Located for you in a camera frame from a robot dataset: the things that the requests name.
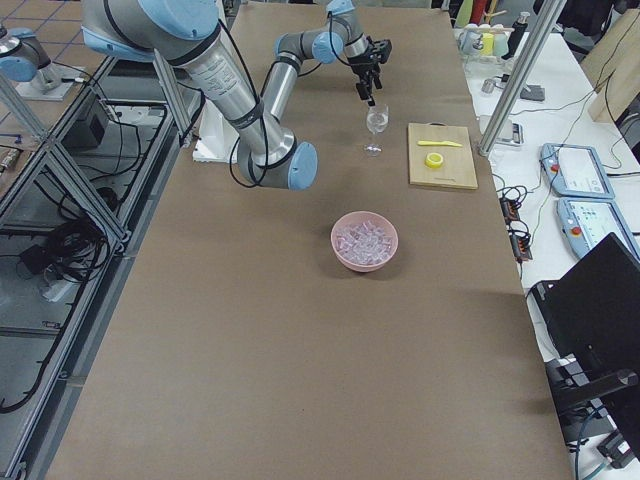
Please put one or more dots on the bamboo cutting board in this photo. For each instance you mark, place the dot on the bamboo cutting board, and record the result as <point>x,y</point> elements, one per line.
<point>458,170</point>

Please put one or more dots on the small steel cup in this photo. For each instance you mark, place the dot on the small steel cup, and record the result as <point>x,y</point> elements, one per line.
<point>488,86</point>

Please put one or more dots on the clear ice cubes pile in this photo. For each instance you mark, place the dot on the clear ice cubes pile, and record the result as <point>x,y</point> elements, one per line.
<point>363,243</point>

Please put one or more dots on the teach pendant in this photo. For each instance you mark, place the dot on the teach pendant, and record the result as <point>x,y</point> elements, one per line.
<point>587,221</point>
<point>575,171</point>

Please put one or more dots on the black monitor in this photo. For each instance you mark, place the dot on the black monitor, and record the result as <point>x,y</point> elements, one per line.
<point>592,312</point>

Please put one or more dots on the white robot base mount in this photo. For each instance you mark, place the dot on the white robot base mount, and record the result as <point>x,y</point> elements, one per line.
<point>216,137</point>

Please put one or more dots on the upper teach pendant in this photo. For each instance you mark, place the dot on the upper teach pendant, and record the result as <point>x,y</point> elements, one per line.
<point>575,171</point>

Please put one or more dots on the pink bowl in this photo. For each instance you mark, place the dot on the pink bowl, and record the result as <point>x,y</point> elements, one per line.
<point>361,216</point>

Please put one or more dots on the yellow lemon slice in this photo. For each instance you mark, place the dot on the yellow lemon slice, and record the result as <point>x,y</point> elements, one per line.
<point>434,160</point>

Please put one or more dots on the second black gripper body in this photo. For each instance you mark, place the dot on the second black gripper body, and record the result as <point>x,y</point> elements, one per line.
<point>360,68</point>

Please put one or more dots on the second grey blue robot arm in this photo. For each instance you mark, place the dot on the second grey blue robot arm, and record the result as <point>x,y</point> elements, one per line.
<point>187,35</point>

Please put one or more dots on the aluminium frame post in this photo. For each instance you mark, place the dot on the aluminium frame post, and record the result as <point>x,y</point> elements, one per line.
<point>548,15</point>

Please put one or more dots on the lower teach pendant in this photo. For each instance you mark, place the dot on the lower teach pendant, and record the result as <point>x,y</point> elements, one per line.
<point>587,221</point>

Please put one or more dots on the yellow plastic knife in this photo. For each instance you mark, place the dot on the yellow plastic knife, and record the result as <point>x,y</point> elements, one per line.
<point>445,143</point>

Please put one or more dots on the clear wine glass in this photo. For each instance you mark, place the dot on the clear wine glass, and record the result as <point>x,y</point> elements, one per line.
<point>376,123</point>

